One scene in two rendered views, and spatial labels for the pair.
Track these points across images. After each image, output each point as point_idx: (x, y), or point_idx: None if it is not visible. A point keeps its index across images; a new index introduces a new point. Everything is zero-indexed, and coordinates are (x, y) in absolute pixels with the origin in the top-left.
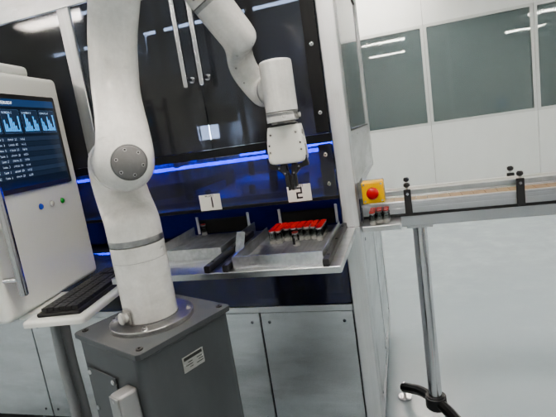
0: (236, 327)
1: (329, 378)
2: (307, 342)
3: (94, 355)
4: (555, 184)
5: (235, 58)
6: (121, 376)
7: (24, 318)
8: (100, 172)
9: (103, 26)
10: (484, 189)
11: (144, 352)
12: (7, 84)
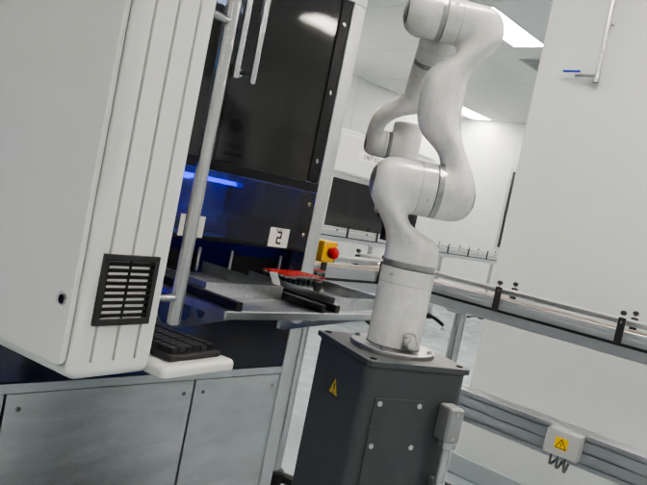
0: (162, 401)
1: (238, 457)
2: (231, 414)
3: (396, 382)
4: None
5: (412, 114)
6: (431, 397)
7: None
8: (464, 201)
9: (470, 74)
10: (347, 265)
11: (466, 368)
12: None
